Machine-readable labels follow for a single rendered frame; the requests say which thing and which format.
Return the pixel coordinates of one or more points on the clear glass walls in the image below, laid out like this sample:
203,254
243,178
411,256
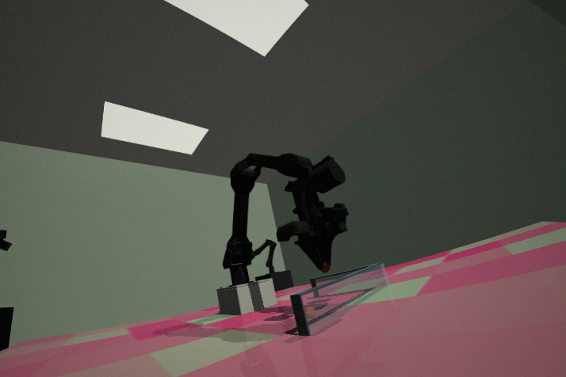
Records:
326,305

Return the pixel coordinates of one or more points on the dark brown ball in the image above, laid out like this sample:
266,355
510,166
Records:
326,267

